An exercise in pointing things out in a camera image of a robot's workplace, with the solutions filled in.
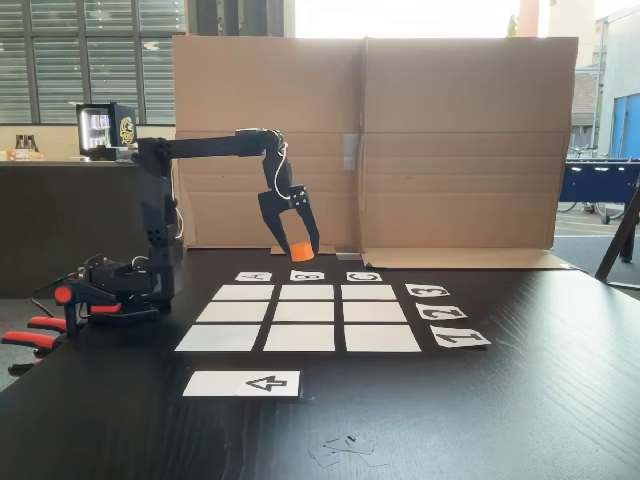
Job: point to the white nine-square grid sheet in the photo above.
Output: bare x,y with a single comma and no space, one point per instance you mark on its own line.
302,317

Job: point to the white arrow paper sheet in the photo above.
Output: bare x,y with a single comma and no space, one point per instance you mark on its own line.
215,384

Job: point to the black mini fridge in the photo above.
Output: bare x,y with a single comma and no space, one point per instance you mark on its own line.
105,131

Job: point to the paper sheet letter C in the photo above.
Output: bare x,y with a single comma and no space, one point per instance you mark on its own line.
364,276

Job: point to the black tripod leg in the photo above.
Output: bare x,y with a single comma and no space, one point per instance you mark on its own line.
620,240

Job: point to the paper sheet number 3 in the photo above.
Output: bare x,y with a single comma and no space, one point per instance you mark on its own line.
426,290

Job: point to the paper sheet number 1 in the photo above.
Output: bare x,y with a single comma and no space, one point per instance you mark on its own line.
460,338

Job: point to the grey tape strip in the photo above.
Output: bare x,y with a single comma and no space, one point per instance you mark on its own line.
350,152

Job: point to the paper sheet number 2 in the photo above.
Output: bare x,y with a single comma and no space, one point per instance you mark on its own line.
441,311

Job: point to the paper sheet letter B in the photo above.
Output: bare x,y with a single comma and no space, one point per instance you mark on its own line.
307,275

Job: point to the clear tape scraps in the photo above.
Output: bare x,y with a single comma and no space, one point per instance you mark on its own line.
347,450

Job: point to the brown cardboard box screen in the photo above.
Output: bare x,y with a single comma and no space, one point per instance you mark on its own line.
425,150

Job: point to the paper sheet letter A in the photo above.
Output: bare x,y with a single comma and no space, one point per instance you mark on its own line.
253,276

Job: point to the round orange token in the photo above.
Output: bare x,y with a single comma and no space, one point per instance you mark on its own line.
302,252

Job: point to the brown bottles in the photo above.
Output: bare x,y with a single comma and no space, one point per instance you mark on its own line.
27,142

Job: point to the red black bar clamp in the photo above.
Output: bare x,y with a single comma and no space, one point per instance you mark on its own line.
30,340
75,300

